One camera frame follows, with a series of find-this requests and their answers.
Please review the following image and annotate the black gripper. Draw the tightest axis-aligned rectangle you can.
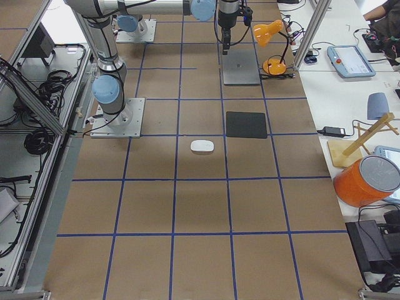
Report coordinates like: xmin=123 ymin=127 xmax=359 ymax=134
xmin=217 ymin=0 xmax=239 ymax=55

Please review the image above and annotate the white computer mouse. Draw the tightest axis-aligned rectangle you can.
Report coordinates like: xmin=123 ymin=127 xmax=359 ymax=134
xmin=190 ymin=139 xmax=214 ymax=153

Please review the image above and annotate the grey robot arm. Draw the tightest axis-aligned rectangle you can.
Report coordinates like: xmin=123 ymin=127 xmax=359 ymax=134
xmin=66 ymin=1 xmax=132 ymax=127

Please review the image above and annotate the black mousepad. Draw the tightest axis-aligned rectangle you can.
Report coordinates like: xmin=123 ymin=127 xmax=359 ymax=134
xmin=226 ymin=111 xmax=268 ymax=139

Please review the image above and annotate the grey closed laptop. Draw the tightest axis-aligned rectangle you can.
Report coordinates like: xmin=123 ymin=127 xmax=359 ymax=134
xmin=222 ymin=49 xmax=260 ymax=86

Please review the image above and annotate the orange desk lamp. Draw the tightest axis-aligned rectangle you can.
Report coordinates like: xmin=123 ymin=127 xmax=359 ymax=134
xmin=252 ymin=19 xmax=288 ymax=76

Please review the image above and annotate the black power adapter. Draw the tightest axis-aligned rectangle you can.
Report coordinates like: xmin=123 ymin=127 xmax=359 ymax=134
xmin=317 ymin=126 xmax=354 ymax=138

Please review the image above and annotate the wooden stand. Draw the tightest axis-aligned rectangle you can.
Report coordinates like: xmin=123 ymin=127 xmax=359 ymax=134
xmin=327 ymin=112 xmax=399 ymax=168

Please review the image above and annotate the grey speaker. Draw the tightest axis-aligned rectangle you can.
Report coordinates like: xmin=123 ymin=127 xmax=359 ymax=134
xmin=367 ymin=92 xmax=389 ymax=120

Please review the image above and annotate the orange cylindrical container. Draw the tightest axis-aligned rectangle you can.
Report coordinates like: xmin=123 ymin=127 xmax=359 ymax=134
xmin=333 ymin=155 xmax=393 ymax=208

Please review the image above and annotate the black box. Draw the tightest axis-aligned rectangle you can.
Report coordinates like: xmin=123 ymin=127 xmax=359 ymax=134
xmin=346 ymin=220 xmax=393 ymax=274

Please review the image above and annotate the black lamp power cable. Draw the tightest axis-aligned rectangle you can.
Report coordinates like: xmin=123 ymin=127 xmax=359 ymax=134
xmin=259 ymin=72 xmax=296 ymax=80

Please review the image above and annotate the metal arm base plate rear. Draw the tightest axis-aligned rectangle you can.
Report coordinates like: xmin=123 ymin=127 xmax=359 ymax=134
xmin=116 ymin=16 xmax=156 ymax=44

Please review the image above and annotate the aluminium frame post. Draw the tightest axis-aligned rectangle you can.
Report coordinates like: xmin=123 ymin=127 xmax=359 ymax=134
xmin=293 ymin=0 xmax=331 ymax=71

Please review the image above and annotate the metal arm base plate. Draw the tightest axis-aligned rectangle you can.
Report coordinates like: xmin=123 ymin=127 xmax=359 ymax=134
xmin=90 ymin=97 xmax=146 ymax=138

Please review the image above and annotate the black cable bundle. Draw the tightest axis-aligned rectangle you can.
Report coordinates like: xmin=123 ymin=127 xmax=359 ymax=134
xmin=24 ymin=127 xmax=51 ymax=156

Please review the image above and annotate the aluminium frame rail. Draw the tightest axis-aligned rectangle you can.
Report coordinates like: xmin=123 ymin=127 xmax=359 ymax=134
xmin=1 ymin=58 xmax=66 ymax=135

